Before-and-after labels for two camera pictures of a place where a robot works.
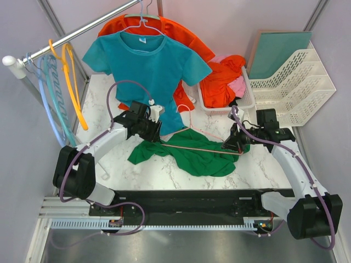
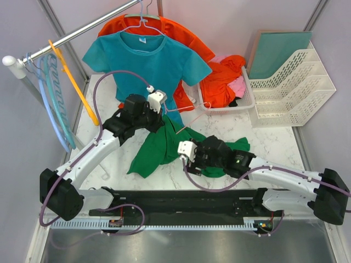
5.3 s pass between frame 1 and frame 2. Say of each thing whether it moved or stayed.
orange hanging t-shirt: stayed
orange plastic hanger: moved
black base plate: stayed
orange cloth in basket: stayed
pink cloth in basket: stayed
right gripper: moved
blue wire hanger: stayed
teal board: stayed
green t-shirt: moved
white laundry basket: stayed
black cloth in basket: stayed
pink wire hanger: moved
